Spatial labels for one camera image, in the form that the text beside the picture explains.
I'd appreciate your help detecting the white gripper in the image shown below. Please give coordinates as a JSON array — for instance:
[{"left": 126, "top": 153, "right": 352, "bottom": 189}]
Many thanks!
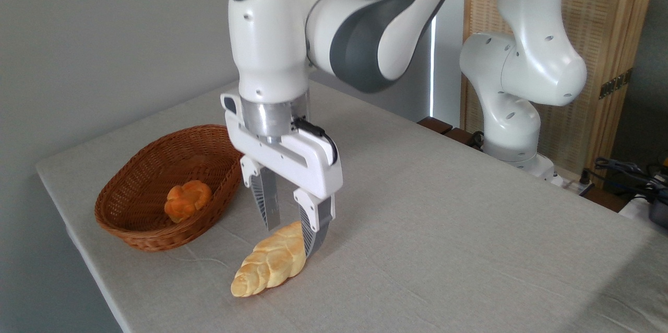
[{"left": 220, "top": 92, "right": 343, "bottom": 258}]

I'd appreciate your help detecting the pale braided bread loaf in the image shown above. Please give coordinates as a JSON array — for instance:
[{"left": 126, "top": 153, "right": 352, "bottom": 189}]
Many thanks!
[{"left": 231, "top": 221, "right": 308, "bottom": 298}]

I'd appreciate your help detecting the brown wicker basket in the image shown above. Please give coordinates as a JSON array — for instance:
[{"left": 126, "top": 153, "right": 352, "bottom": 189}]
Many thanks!
[{"left": 94, "top": 124, "right": 249, "bottom": 252}]

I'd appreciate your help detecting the orange round bun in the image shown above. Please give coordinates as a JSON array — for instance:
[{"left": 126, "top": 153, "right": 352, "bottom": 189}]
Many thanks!
[{"left": 164, "top": 180, "right": 213, "bottom": 223}]

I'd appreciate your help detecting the grey tablecloth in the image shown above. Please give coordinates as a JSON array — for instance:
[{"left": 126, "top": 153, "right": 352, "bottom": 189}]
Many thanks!
[{"left": 35, "top": 80, "right": 668, "bottom": 333}]

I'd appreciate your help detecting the dark brown wooden board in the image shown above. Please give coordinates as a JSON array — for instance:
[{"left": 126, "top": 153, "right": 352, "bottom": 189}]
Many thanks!
[{"left": 417, "top": 116, "right": 487, "bottom": 152}]

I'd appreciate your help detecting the white power strip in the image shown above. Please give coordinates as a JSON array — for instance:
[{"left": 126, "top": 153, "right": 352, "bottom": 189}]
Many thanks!
[{"left": 549, "top": 170, "right": 595, "bottom": 196}]

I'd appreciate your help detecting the metal screen hinge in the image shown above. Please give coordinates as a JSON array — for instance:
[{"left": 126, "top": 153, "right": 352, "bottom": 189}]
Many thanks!
[{"left": 599, "top": 68, "right": 633, "bottom": 100}]

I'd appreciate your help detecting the wooden bamboo folding screen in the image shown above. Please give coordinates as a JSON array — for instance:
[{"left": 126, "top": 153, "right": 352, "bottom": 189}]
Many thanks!
[{"left": 462, "top": 0, "right": 661, "bottom": 188}]

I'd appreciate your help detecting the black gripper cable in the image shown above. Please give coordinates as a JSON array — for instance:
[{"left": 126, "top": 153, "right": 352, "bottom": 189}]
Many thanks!
[{"left": 293, "top": 117, "right": 339, "bottom": 165}]

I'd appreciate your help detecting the black cable bundle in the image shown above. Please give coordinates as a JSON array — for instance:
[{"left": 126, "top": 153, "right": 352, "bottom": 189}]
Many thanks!
[{"left": 594, "top": 157, "right": 668, "bottom": 194}]

